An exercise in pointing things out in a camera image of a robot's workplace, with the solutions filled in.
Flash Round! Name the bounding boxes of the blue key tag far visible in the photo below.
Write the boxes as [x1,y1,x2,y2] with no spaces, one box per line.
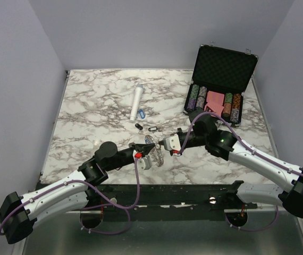
[139,109,146,119]

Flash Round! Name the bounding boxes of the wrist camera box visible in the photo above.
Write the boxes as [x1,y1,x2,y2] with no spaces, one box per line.
[137,155,152,171]
[162,134,181,154]

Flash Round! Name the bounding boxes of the black poker chip case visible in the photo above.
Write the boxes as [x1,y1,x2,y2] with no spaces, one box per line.
[183,45,258,126]

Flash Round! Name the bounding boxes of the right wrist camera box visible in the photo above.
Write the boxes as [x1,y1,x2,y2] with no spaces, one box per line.
[162,134,181,154]

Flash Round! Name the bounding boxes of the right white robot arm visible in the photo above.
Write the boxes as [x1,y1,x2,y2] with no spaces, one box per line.
[159,109,303,218]

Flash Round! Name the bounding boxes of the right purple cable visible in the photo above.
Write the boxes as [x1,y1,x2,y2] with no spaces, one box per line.
[172,111,303,232]

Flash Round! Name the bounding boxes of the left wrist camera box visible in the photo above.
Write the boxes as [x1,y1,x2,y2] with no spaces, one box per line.
[137,155,152,171]

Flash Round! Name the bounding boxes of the large metal keyring disc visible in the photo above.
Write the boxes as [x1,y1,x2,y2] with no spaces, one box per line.
[145,135,164,167]

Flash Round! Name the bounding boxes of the black key tag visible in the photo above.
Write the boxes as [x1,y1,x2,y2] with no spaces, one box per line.
[148,126,158,132]

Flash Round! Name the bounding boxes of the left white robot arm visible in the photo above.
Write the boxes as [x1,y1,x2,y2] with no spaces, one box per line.
[0,141,155,244]

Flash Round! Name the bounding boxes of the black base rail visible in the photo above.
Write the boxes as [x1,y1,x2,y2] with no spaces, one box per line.
[83,181,257,222]

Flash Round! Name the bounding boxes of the white microphone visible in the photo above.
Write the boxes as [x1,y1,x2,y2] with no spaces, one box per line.
[129,84,144,122]

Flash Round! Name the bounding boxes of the black key fob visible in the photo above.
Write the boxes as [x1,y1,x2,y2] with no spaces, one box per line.
[135,123,143,130]

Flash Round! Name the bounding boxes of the pink playing card deck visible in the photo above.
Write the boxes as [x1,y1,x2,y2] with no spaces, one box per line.
[204,91,225,115]

